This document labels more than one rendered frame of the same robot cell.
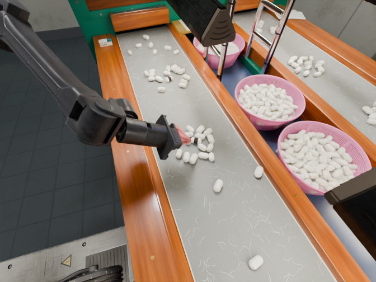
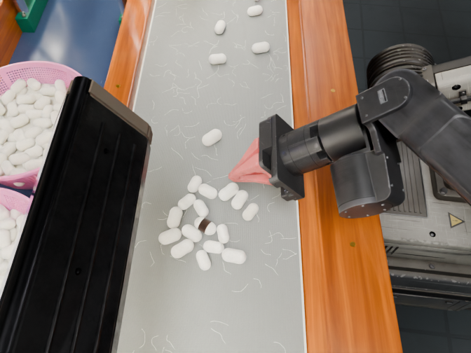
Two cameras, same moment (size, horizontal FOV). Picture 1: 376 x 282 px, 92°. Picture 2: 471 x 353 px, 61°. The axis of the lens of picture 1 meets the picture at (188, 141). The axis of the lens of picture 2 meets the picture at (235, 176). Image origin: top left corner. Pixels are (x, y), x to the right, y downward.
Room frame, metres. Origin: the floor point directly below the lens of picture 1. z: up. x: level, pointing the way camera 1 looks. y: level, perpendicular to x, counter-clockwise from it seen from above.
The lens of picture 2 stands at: (0.56, 0.11, 1.32)
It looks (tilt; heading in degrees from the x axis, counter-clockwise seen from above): 59 degrees down; 202
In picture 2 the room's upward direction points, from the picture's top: straight up
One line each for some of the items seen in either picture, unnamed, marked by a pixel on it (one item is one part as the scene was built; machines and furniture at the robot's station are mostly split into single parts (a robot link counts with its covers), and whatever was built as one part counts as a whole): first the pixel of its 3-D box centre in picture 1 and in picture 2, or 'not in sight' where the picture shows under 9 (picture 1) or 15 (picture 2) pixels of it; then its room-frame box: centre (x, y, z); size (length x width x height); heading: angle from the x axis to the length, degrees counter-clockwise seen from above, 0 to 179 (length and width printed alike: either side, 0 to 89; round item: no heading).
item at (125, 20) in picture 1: (140, 17); not in sight; (1.09, 0.25, 0.83); 0.30 x 0.06 x 0.07; 111
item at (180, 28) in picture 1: (202, 23); not in sight; (1.16, -0.08, 0.77); 0.33 x 0.15 x 0.01; 111
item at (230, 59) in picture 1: (217, 50); not in sight; (0.96, -0.16, 0.72); 0.27 x 0.27 x 0.10
